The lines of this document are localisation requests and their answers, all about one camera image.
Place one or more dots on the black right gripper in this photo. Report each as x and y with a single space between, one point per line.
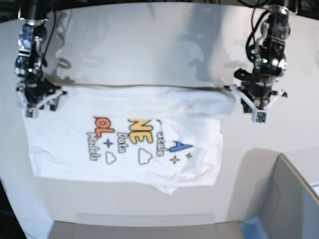
53 104

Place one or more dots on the grey storage bin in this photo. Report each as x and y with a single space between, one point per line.
283 206

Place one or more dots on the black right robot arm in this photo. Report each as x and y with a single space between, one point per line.
31 59

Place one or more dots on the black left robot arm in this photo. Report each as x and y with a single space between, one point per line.
265 48

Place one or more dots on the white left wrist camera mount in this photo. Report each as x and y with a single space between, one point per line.
259 113

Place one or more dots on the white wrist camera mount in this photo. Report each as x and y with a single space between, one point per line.
259 113
34 99

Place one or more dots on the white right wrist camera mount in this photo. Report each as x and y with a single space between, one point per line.
34 99

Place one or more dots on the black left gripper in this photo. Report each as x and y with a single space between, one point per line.
258 89

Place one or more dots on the white printed t-shirt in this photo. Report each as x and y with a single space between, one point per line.
166 137

